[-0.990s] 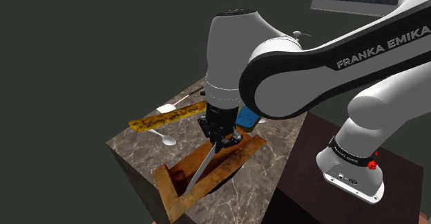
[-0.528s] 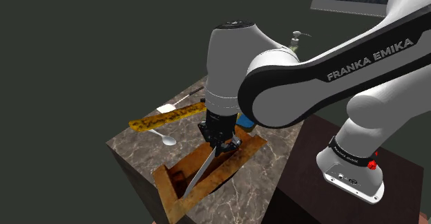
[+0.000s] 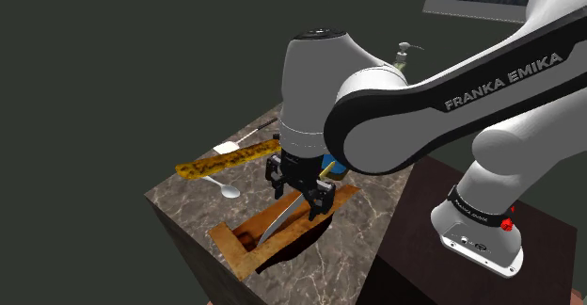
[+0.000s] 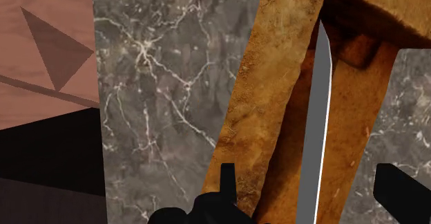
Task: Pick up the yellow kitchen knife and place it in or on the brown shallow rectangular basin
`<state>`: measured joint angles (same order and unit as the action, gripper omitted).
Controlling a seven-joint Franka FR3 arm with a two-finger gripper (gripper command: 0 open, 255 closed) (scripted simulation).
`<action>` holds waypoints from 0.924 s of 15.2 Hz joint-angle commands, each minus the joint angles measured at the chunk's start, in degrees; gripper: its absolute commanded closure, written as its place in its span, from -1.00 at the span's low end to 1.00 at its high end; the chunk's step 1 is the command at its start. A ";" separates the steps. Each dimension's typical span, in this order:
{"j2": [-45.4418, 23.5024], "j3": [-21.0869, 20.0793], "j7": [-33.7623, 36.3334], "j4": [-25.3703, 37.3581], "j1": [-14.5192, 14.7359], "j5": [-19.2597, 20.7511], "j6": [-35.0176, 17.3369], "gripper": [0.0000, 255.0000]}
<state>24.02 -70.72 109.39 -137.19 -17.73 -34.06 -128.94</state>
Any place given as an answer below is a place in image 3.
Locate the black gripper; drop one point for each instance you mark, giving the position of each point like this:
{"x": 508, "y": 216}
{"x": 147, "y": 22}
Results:
{"x": 300, "y": 168}

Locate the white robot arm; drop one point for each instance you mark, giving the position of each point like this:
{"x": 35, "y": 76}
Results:
{"x": 412, "y": 106}

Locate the blue cup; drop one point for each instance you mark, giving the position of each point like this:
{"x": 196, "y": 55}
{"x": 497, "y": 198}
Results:
{"x": 340, "y": 166}

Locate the silver spoon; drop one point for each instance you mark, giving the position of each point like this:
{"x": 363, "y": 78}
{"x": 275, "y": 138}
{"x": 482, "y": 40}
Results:
{"x": 230, "y": 191}

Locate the brown wooden square tray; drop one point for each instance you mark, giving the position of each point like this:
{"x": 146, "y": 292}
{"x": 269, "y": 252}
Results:
{"x": 238, "y": 249}

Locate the dark brown robot stand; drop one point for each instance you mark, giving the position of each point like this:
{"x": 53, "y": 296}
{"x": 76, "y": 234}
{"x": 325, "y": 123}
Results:
{"x": 412, "y": 253}

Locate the soap dispenser bottle with pump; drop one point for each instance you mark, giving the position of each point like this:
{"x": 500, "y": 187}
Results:
{"x": 401, "y": 61}

